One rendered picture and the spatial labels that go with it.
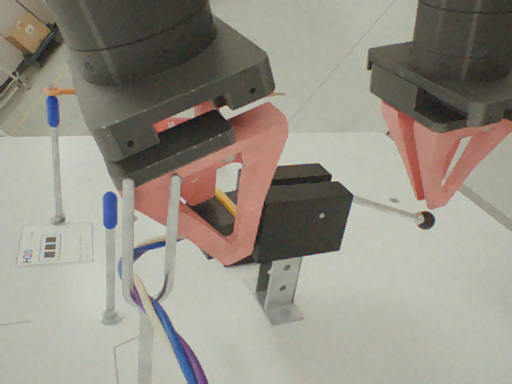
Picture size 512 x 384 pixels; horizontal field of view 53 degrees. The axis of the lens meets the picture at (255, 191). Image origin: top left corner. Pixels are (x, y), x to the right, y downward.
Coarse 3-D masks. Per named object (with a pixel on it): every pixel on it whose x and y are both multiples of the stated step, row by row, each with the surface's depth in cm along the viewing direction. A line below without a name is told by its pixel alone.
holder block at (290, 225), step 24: (288, 168) 31; (312, 168) 32; (288, 192) 29; (312, 192) 29; (336, 192) 29; (264, 216) 28; (288, 216) 28; (312, 216) 29; (336, 216) 30; (264, 240) 28; (288, 240) 29; (312, 240) 30; (336, 240) 31
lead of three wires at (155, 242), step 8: (144, 240) 26; (152, 240) 27; (160, 240) 27; (136, 248) 25; (144, 248) 26; (152, 248) 26; (136, 256) 25; (120, 264) 23; (120, 272) 22; (136, 280) 21; (136, 288) 20; (144, 288) 20; (136, 296) 20; (144, 296) 19
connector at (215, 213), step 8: (224, 192) 30; (232, 192) 30; (208, 200) 29; (216, 200) 29; (232, 200) 29; (192, 208) 28; (200, 208) 28; (208, 208) 28; (216, 208) 28; (224, 208) 29; (200, 216) 28; (208, 216) 28; (216, 216) 28; (224, 216) 28; (232, 216) 28; (216, 224) 27; (224, 224) 27; (232, 224) 27; (224, 232) 27; (232, 232) 28; (256, 232) 29; (200, 248) 28; (208, 256) 28
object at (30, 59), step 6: (24, 6) 713; (30, 12) 719; (48, 24) 726; (54, 30) 668; (48, 36) 672; (54, 36) 675; (48, 42) 668; (60, 42) 679; (42, 48) 667; (24, 54) 720; (30, 54) 688; (36, 54) 666; (30, 60) 667; (36, 66) 680
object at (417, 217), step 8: (288, 184) 30; (360, 200) 33; (368, 200) 33; (376, 208) 33; (384, 208) 34; (392, 208) 34; (320, 216) 29; (400, 216) 35; (408, 216) 35; (416, 216) 36; (416, 224) 36
